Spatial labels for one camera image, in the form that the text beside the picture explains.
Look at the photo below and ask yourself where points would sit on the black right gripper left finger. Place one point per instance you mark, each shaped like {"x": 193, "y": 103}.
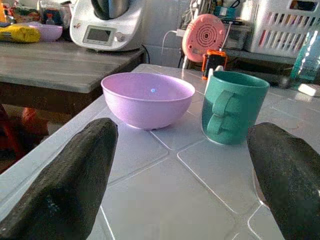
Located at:
{"x": 62, "y": 185}

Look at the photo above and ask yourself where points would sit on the clear plastic box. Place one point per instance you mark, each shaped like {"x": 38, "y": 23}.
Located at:
{"x": 237, "y": 37}

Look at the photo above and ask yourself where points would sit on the white plastic laundry basket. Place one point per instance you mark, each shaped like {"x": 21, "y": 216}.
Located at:
{"x": 260, "y": 15}

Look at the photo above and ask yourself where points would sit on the yellow kitchen cloth package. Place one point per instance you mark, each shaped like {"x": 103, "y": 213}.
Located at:
{"x": 17, "y": 33}

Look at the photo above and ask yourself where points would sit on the green ceramic mug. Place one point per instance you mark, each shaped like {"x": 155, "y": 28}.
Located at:
{"x": 250, "y": 100}

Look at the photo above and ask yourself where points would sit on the pink round appliance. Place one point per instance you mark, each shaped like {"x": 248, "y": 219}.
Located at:
{"x": 200, "y": 32}

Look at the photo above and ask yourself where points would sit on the small white flat object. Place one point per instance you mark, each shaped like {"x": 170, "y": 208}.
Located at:
{"x": 308, "y": 90}

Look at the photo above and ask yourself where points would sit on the lilac plastic bowl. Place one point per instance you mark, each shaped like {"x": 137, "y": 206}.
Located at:
{"x": 50, "y": 33}
{"x": 147, "y": 110}

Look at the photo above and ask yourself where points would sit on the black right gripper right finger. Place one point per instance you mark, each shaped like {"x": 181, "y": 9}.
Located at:
{"x": 290, "y": 180}

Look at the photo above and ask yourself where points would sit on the orange and black device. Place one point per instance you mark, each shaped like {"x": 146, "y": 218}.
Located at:
{"x": 215, "y": 60}

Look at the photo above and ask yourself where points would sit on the white kitchen cooking machine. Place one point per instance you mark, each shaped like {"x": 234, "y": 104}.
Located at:
{"x": 125, "y": 25}

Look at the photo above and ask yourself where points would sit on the white power adapter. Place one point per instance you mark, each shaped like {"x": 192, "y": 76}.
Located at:
{"x": 180, "y": 32}

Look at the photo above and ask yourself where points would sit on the red plastic stool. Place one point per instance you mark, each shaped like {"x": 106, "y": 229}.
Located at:
{"x": 30, "y": 117}

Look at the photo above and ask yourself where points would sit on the small teal basket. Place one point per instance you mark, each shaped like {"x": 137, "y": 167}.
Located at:
{"x": 225, "y": 11}

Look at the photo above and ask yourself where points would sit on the clear teal plastic bottle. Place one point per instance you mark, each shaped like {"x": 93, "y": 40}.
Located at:
{"x": 307, "y": 60}

